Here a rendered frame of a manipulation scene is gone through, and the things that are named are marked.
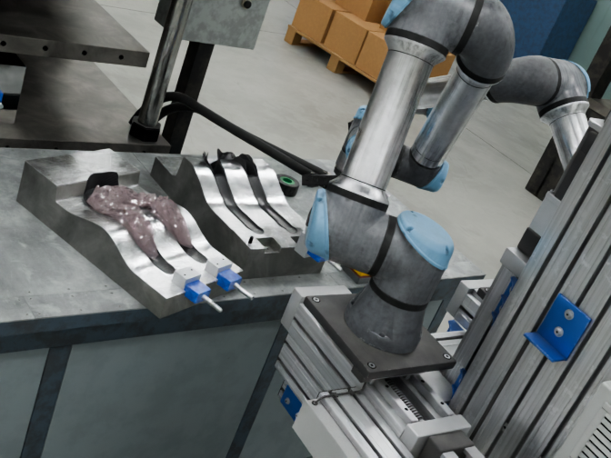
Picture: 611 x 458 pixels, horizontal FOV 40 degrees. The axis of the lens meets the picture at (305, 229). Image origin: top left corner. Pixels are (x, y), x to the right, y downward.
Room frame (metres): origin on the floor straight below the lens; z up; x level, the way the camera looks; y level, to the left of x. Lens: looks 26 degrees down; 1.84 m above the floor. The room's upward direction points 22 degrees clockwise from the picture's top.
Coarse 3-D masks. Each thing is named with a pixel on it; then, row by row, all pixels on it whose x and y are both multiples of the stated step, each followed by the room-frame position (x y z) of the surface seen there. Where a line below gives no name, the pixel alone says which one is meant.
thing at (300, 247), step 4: (304, 232) 1.81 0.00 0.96; (300, 236) 1.81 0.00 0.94; (304, 236) 1.81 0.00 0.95; (300, 240) 1.81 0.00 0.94; (304, 240) 1.80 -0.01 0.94; (296, 244) 1.81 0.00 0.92; (300, 244) 1.81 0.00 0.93; (304, 244) 1.80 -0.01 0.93; (296, 248) 1.81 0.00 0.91; (300, 248) 1.80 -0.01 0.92; (304, 248) 1.80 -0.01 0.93; (300, 252) 1.80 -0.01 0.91; (304, 252) 1.80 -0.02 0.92; (308, 252) 1.79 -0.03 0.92; (304, 256) 1.79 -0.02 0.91; (308, 256) 1.81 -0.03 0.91; (312, 256) 1.78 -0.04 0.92; (316, 256) 1.78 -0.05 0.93; (316, 260) 1.78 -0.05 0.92; (320, 260) 1.78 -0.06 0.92; (324, 260) 1.79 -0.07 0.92; (328, 260) 1.78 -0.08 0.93; (332, 264) 1.77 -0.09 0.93; (336, 264) 1.77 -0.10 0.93; (336, 268) 1.76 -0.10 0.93; (340, 268) 1.76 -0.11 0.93
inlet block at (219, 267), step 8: (208, 264) 1.65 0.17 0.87; (216, 264) 1.65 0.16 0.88; (224, 264) 1.66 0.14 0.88; (208, 272) 1.64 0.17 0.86; (216, 272) 1.64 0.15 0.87; (224, 272) 1.65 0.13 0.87; (232, 272) 1.66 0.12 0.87; (224, 280) 1.63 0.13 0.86; (232, 280) 1.63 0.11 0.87; (240, 280) 1.65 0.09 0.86; (224, 288) 1.62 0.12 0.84; (232, 288) 1.63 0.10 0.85; (240, 288) 1.63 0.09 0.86; (248, 296) 1.61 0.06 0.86
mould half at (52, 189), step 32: (32, 160) 1.72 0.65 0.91; (64, 160) 1.78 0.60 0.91; (96, 160) 1.85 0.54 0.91; (32, 192) 1.69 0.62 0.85; (64, 192) 1.67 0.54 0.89; (64, 224) 1.63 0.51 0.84; (96, 224) 1.59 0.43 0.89; (160, 224) 1.70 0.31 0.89; (192, 224) 1.78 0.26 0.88; (96, 256) 1.58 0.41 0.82; (128, 256) 1.56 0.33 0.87; (224, 256) 1.74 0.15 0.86; (128, 288) 1.53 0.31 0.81; (160, 288) 1.51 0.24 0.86
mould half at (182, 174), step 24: (168, 168) 2.07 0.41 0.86; (192, 168) 1.98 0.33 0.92; (240, 168) 2.09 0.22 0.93; (264, 168) 2.15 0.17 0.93; (168, 192) 2.03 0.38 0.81; (192, 192) 1.96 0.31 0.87; (216, 192) 1.96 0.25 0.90; (240, 192) 2.02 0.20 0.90; (192, 216) 1.94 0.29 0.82; (216, 216) 1.87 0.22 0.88; (264, 216) 1.96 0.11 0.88; (288, 216) 2.02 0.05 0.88; (216, 240) 1.85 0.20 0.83; (240, 240) 1.79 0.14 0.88; (288, 240) 1.88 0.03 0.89; (240, 264) 1.77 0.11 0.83; (264, 264) 1.80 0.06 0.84; (288, 264) 1.86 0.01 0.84; (312, 264) 1.92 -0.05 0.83
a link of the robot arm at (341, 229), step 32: (416, 0) 1.47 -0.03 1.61; (448, 0) 1.48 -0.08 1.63; (480, 0) 1.50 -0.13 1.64; (416, 32) 1.46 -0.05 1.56; (448, 32) 1.48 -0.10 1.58; (384, 64) 1.48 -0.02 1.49; (416, 64) 1.46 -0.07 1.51; (384, 96) 1.43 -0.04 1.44; (416, 96) 1.45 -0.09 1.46; (384, 128) 1.41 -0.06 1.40; (352, 160) 1.40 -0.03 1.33; (384, 160) 1.40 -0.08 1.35; (320, 192) 1.37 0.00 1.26; (352, 192) 1.35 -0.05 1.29; (384, 192) 1.40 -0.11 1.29; (320, 224) 1.32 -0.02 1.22; (352, 224) 1.33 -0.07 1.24; (384, 224) 1.36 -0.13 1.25; (320, 256) 1.35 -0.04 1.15; (352, 256) 1.32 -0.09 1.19
